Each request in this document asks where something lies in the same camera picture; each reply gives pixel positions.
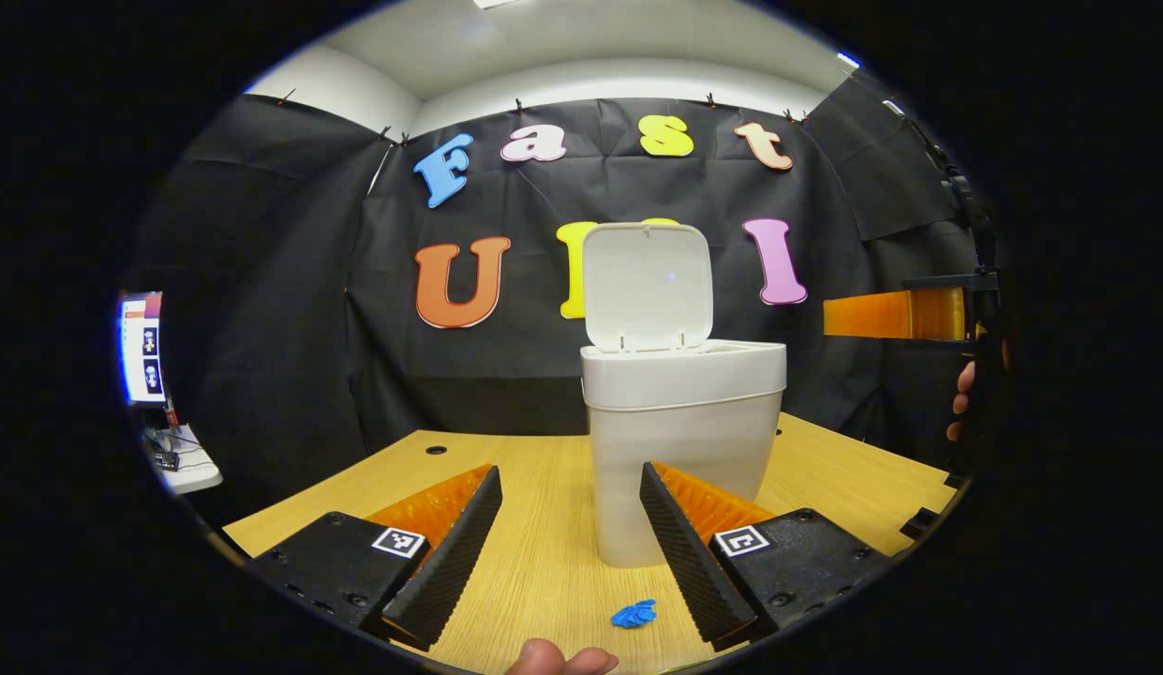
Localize black backdrop cloth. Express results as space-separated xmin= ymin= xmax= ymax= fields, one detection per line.
xmin=131 ymin=70 xmax=999 ymax=526

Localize computer monitor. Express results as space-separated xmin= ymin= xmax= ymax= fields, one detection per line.
xmin=119 ymin=292 xmax=169 ymax=407

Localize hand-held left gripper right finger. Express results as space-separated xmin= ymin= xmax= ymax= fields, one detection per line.
xmin=639 ymin=459 xmax=896 ymax=654

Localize white side table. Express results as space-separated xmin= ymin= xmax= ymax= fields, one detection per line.
xmin=145 ymin=422 xmax=224 ymax=495

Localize wooden desktop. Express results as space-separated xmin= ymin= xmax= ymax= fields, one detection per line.
xmin=223 ymin=412 xmax=962 ymax=675

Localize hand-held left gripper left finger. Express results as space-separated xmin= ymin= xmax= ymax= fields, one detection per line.
xmin=248 ymin=463 xmax=504 ymax=653

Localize black cable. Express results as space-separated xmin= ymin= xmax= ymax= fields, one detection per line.
xmin=883 ymin=98 xmax=1002 ymax=273

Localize white desktop garbage bin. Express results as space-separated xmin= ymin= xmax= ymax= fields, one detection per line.
xmin=579 ymin=220 xmax=788 ymax=569

